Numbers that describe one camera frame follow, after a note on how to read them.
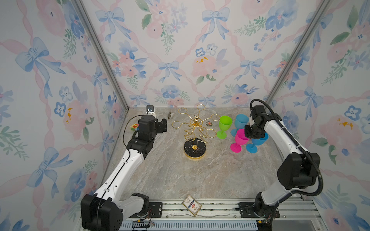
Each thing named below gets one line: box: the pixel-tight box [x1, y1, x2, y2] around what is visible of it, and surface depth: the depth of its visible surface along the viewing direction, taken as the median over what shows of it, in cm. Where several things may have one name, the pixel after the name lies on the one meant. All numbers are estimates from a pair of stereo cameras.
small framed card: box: [182, 194, 202, 216], surface depth 76 cm
